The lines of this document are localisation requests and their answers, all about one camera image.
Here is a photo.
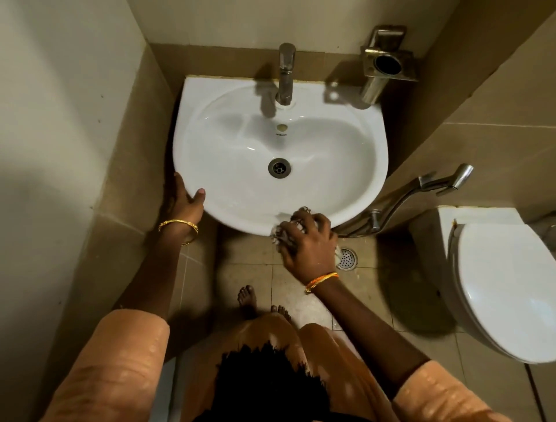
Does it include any steel wall-mounted tumbler holder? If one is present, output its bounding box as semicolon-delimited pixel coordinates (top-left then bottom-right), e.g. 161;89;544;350
359;25;420;106

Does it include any steel basin drain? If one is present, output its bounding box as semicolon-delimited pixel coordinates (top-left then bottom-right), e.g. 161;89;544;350
268;158;292;180

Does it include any chrome bidet sprayer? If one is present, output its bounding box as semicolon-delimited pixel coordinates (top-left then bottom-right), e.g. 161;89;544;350
418;163;474;197

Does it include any person's left forearm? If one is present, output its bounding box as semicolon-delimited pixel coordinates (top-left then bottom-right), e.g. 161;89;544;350
114;223;200;323

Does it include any chrome sprayer hose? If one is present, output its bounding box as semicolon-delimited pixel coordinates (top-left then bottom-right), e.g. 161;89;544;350
334;180;435;239

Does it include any white toilet lid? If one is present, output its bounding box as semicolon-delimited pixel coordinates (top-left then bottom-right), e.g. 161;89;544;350
451;223;556;365

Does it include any chrome basin faucet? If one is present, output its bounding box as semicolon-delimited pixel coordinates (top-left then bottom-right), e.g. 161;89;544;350
275;42;297;106

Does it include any person's right forearm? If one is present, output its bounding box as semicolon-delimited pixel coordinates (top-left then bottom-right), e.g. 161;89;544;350
309;278;431;400

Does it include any orange garment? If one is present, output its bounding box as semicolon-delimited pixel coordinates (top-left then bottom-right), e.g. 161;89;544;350
41;309;514;422

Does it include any white ceramic wash basin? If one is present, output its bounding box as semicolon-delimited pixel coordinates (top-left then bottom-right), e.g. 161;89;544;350
172;75;389;237

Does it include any round steel floor drain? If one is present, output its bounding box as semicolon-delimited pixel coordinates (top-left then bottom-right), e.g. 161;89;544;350
336;247;359;272

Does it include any person's left hand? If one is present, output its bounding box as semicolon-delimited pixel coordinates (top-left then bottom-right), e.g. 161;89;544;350
162;172;206;228

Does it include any orange thread wristband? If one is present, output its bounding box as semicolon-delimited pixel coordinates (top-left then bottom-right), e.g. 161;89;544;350
304;272;339;294

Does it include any white grey scrubbing pad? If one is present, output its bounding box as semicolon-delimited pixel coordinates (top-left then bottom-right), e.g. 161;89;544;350
271;206;344;267

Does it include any person's right foot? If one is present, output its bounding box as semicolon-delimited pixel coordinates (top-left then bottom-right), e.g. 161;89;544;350
270;304;293;325

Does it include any gold bangle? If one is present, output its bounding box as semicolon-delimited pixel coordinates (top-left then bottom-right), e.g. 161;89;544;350
158;219;200;247

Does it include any person's left foot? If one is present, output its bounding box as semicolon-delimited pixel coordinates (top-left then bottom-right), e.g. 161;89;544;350
237;285;259;321

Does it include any person's foot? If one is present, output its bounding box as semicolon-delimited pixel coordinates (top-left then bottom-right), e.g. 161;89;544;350
237;285;259;321
270;304;293;325

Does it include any white toilet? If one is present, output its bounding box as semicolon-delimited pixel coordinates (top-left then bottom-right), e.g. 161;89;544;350
408;205;556;365

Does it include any person's right hand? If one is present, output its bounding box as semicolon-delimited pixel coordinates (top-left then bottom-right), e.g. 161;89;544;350
275;209;339;286

